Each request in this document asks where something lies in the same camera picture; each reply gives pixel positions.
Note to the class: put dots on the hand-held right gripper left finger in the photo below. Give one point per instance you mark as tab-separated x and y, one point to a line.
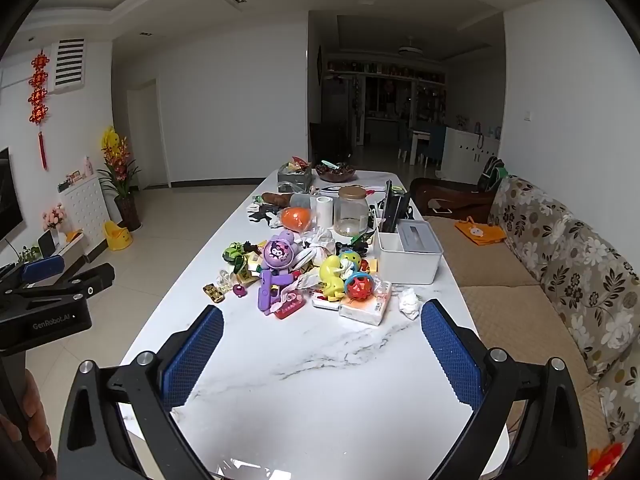
192	357

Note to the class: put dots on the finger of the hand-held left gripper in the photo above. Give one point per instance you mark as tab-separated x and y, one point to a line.
92	280
42	267

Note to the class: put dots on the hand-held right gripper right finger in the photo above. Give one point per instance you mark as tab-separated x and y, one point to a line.
450	355

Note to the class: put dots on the white tissue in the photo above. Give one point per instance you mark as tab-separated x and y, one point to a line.
408	303
317	237

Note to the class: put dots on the orange tissue pack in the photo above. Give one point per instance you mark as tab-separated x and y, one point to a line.
367	307

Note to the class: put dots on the purple plastic toy wand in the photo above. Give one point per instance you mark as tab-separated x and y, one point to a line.
270	292

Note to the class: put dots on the colourful baby rattle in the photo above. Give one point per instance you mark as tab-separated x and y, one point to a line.
351	259

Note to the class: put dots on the yellow duck toy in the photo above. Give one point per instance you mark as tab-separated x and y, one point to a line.
332	275

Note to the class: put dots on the yellow child potty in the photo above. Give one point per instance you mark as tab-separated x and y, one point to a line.
117	237

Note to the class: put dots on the pink flower bouquet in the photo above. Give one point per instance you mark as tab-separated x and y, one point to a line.
54	216

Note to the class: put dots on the small yellow toy car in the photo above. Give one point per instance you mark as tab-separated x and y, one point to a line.
214	293

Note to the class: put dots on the white radiator cover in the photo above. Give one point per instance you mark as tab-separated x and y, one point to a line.
87	210

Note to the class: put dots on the black television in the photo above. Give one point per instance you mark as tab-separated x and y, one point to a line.
9	195

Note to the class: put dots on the small purple toy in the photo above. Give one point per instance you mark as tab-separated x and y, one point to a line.
240	290

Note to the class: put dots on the white plastic storage box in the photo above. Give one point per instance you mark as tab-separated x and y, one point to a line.
407	255

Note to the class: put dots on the red ball rattle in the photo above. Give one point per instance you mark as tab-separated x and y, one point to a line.
360	287

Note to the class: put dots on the green toy car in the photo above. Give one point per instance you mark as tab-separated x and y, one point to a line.
233	252

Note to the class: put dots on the potted yellow flower plant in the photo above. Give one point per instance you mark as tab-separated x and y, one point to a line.
120	170

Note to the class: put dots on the orange cloth bag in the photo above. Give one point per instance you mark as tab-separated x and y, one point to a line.
480	232

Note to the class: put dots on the purple cartoon round toy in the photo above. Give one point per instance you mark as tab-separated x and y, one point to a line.
278	252

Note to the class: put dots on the floral patterned sofa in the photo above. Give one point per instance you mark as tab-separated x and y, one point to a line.
565	270

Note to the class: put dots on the black toy figure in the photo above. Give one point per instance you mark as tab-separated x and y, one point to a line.
262	216

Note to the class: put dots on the black tablet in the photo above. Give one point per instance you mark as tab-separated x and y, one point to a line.
394	207

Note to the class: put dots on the glass jar with wooden lid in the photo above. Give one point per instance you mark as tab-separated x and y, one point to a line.
351	212

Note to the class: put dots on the orange ball toy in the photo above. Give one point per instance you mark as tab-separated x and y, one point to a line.
296	218

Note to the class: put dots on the brown sausage-shaped toy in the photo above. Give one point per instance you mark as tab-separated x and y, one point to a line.
276	199

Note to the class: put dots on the green backpack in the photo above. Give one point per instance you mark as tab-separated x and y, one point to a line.
492	172

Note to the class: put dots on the red orange cloth item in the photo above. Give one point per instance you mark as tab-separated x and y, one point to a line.
607	460

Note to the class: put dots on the white paper roll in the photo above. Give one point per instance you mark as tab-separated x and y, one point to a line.
325	212

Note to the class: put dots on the white sideboard cabinet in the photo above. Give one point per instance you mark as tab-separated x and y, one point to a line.
467	152

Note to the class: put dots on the grey box of snacks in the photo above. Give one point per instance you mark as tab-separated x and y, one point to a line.
295	180

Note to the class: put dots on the blue dining chair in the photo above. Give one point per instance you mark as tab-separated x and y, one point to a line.
431	142

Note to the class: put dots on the bowl of dark snacks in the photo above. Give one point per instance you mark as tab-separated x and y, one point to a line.
335	172

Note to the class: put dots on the red knot wall decoration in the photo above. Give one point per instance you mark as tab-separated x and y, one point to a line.
39	95

